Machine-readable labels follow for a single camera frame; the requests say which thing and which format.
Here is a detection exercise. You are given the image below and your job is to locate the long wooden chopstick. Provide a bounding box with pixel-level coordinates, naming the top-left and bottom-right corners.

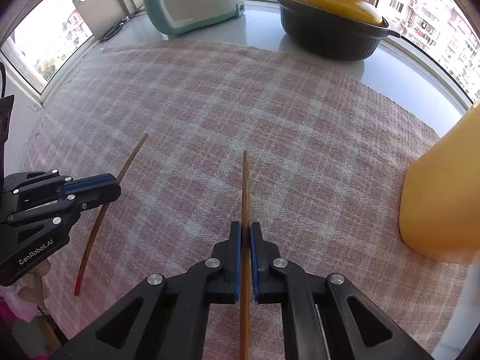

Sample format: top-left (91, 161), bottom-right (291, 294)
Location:
top-left (73, 132), bottom-right (150, 298)

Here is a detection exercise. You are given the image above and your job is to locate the gloved left hand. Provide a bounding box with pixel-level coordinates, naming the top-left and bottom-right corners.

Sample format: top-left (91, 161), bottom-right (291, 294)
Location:
top-left (1, 260), bottom-right (51, 324)

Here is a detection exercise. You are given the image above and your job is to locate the pink plaid cloth mat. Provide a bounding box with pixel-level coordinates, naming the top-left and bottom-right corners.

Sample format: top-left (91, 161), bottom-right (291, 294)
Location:
top-left (24, 41), bottom-right (468, 351)

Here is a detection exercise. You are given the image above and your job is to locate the yellow plastic utensil cup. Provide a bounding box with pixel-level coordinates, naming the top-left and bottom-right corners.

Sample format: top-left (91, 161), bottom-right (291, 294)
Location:
top-left (399, 102), bottom-right (480, 265)

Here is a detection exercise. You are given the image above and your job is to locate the white cutting board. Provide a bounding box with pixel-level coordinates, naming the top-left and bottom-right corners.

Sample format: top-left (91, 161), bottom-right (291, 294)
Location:
top-left (72, 0), bottom-right (128, 40)

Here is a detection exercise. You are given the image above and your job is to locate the black pot yellow lid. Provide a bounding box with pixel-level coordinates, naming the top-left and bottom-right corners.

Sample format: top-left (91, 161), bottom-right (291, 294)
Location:
top-left (276, 0), bottom-right (401, 62)

